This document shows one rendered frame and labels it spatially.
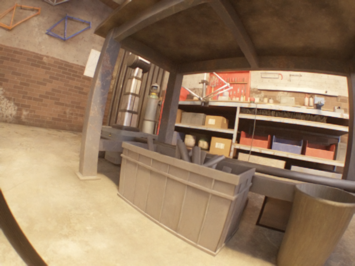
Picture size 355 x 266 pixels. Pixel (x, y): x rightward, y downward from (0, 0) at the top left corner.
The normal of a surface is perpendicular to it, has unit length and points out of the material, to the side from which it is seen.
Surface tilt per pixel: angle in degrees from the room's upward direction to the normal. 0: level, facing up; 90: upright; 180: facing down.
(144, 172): 90
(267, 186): 90
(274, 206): 90
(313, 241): 96
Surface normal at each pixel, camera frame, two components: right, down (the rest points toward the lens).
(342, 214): -0.44, 0.04
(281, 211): -0.62, -0.11
